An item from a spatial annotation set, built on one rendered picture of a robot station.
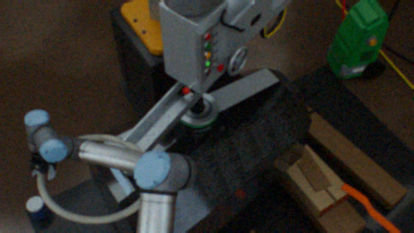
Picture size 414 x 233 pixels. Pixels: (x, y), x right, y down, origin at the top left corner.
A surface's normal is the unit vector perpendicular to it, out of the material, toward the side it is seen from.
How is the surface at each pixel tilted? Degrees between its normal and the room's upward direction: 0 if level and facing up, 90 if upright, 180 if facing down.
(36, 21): 0
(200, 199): 45
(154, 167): 39
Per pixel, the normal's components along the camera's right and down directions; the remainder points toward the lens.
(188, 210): 0.41, 0.02
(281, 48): 0.00, -0.61
